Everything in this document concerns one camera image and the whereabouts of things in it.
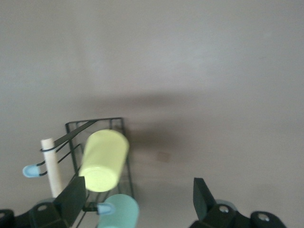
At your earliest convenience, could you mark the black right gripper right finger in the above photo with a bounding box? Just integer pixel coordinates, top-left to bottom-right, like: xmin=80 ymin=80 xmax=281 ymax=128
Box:
xmin=191 ymin=177 xmax=285 ymax=228

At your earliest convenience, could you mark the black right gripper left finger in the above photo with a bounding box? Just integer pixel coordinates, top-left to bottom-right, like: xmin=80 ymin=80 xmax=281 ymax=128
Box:
xmin=0 ymin=176 xmax=86 ymax=228

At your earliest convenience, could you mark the black wire cup holder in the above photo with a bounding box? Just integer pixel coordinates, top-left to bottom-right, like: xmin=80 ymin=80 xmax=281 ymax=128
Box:
xmin=22 ymin=116 xmax=135 ymax=228

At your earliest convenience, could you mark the mint green plastic cup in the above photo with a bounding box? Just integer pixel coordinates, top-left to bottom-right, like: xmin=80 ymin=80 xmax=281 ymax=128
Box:
xmin=96 ymin=193 xmax=140 ymax=228

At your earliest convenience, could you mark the pale yellow plastic cup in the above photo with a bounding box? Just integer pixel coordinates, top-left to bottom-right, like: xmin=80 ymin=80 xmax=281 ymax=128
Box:
xmin=78 ymin=129 xmax=130 ymax=192

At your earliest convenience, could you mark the large table cover sheet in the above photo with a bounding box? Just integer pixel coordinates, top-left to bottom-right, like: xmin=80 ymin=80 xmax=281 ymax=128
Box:
xmin=0 ymin=0 xmax=304 ymax=228

